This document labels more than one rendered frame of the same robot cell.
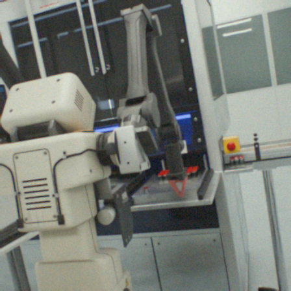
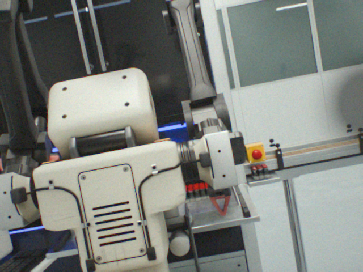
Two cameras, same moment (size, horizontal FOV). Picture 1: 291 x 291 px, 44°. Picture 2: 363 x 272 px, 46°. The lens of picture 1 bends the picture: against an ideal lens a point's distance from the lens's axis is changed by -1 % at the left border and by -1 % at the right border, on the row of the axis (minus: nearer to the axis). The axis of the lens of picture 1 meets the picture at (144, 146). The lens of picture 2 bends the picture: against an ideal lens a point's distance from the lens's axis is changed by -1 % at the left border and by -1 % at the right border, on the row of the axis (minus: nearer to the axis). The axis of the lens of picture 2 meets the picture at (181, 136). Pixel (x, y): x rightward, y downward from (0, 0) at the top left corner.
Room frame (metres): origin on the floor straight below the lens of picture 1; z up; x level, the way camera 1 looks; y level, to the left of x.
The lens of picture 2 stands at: (0.07, 0.33, 1.35)
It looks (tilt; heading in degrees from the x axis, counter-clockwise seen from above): 7 degrees down; 344
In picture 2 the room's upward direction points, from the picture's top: 11 degrees counter-clockwise
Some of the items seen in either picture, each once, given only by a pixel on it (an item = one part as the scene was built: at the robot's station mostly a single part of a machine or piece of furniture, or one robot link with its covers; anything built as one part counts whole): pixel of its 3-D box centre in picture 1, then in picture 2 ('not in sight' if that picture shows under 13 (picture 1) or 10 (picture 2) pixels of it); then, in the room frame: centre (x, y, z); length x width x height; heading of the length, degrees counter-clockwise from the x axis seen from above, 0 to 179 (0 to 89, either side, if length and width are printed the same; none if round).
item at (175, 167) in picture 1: (175, 166); (216, 179); (1.31, -0.10, 1.01); 0.10 x 0.07 x 0.07; 162
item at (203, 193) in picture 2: (177, 177); (200, 194); (1.59, -0.12, 0.90); 0.18 x 0.02 x 0.05; 71
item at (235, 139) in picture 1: (231, 144); (254, 152); (1.65, -0.40, 1.00); 0.08 x 0.07 x 0.07; 162
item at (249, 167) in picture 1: (239, 167); (261, 178); (1.68, -0.43, 0.87); 0.14 x 0.13 x 0.02; 162
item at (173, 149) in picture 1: (173, 150); not in sight; (1.32, -0.10, 1.07); 0.07 x 0.06 x 0.07; 162
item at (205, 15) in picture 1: (210, 45); not in sight; (2.11, -0.48, 1.51); 0.85 x 0.01 x 0.59; 162
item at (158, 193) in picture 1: (173, 184); (201, 202); (1.50, -0.09, 0.90); 0.34 x 0.26 x 0.04; 161
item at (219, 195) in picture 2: (179, 184); (220, 200); (1.33, -0.10, 0.94); 0.07 x 0.07 x 0.09; 72
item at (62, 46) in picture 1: (59, 69); (39, 66); (1.87, 0.35, 1.51); 0.47 x 0.01 x 0.59; 72
